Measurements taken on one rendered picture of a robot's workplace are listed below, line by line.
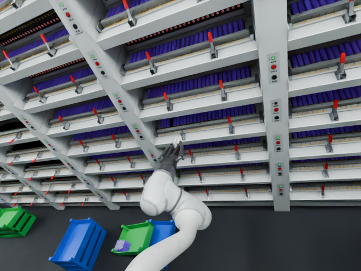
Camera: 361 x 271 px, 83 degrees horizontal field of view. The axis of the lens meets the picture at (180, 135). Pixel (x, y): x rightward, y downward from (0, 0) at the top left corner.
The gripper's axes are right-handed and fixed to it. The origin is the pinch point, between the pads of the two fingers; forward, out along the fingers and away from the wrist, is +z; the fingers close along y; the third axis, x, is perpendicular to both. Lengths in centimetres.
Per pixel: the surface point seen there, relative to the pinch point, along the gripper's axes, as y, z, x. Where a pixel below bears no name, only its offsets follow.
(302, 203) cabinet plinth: 60, 20, -73
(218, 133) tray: 19.7, 8.2, -3.2
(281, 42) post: 50, 1, 35
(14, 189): -197, 14, -41
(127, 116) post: -23.7, 3.3, 17.7
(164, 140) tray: -11.7, 8.4, -3.0
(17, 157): -141, 8, -2
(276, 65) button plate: 48, 2, 27
